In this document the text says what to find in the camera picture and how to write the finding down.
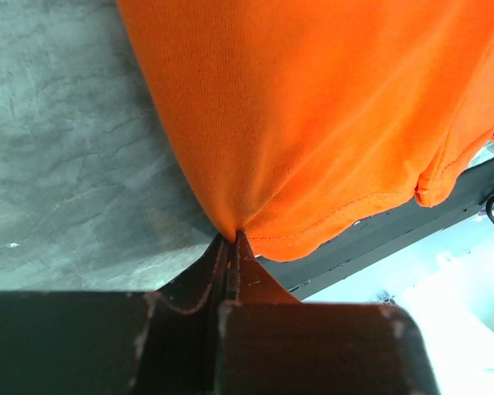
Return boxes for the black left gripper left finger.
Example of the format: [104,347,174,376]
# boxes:
[0,236,231,394]

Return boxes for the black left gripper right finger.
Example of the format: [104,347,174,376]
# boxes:
[214,232,439,394]

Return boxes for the orange t-shirt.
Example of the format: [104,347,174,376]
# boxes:
[118,1,494,262]

